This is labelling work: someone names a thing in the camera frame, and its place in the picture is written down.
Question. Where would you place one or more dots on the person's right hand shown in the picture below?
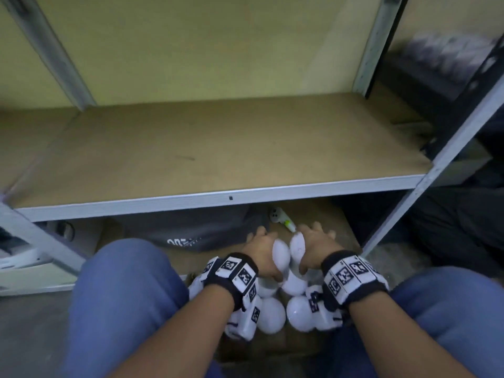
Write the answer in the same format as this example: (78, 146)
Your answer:
(317, 248)

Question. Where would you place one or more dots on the person's left hand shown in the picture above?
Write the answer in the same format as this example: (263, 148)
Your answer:
(262, 251)

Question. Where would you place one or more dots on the white jar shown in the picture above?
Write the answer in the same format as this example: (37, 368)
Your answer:
(297, 248)
(281, 253)

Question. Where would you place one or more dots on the white jars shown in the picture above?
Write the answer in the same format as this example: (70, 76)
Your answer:
(271, 314)

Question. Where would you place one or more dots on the brown cardboard box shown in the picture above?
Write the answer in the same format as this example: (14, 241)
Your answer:
(271, 346)

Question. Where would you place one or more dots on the grey metal shelf wooden boards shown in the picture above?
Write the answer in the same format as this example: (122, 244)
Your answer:
(220, 153)

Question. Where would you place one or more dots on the black wristband with marker tags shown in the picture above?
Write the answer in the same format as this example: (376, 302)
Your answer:
(350, 275)
(232, 271)

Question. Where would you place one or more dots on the white green-tipped bottle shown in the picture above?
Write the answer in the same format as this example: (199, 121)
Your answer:
(280, 217)

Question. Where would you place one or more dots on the dark grey fabric bag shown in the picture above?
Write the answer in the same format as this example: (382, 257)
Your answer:
(189, 228)

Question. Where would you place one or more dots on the row of purple labelled packets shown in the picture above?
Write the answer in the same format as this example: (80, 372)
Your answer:
(449, 55)

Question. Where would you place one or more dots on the white headset device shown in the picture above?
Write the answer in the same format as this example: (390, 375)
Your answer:
(23, 259)

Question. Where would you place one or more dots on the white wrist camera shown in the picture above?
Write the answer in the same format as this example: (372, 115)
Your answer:
(242, 326)
(328, 316)

